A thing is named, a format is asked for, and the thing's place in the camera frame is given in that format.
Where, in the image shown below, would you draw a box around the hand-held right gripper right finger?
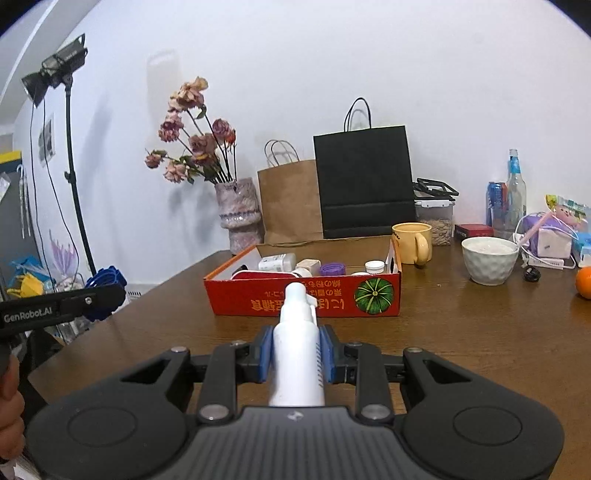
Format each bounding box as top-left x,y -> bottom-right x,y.
320,324 -> 468,424

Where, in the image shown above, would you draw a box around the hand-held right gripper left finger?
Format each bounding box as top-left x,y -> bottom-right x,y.
120,325 -> 274,424

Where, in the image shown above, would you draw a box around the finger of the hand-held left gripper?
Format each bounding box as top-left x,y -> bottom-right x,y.
54,282 -> 127,322

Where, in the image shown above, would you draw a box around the white spray bottle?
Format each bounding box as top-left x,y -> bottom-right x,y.
268,282 -> 327,408

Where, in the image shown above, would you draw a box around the red cardboard box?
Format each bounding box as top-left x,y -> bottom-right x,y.
204,234 -> 403,319

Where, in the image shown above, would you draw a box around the person's left hand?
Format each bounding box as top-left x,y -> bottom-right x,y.
0,354 -> 27,463

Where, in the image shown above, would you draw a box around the blue plastic object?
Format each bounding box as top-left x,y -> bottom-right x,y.
85,265 -> 127,322

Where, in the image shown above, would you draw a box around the yellow and blue bag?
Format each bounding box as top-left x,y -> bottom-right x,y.
6,257 -> 48,302

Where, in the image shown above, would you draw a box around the white labelled bottle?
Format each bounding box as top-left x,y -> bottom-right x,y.
258,252 -> 297,272

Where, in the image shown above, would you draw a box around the yellow mug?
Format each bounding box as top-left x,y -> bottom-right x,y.
391,222 -> 434,267

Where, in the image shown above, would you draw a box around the pink textured vase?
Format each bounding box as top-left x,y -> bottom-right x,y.
214,177 -> 264,256

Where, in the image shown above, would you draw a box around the brown paper bag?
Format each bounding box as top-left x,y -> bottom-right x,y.
257,139 -> 324,246

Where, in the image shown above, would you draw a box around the black paper bag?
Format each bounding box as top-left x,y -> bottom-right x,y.
312,97 -> 417,240

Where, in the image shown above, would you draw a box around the clear black-lidded food container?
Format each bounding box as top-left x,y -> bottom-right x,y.
412,177 -> 461,247

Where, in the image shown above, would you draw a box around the white dimpled bowl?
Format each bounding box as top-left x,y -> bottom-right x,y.
461,236 -> 520,286

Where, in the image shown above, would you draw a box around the dried pink flowers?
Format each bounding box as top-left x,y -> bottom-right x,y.
144,76 -> 238,186

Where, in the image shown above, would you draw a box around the small red box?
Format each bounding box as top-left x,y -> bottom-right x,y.
454,223 -> 495,241

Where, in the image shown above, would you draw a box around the blue drink can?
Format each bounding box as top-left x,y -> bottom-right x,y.
486,181 -> 509,227

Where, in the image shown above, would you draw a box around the black studio light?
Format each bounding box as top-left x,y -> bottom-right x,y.
21,32 -> 89,110

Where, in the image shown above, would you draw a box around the pink stick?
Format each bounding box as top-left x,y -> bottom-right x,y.
514,212 -> 553,248

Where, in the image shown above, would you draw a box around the clear glass bottle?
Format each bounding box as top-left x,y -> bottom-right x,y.
505,148 -> 527,232

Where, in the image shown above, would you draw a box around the purple and white pouch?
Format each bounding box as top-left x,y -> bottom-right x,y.
523,212 -> 578,260

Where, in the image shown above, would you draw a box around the orange fruit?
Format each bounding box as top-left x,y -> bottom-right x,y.
574,266 -> 591,300

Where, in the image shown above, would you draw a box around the light blue box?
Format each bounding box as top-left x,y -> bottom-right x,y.
571,233 -> 591,267

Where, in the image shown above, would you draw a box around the colourful snack packet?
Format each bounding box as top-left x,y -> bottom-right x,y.
545,193 -> 590,228

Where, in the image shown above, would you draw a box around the small wall picture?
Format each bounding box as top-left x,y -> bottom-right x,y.
39,117 -> 57,163

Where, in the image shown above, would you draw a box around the white cable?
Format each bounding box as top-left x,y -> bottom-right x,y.
514,212 -> 579,270

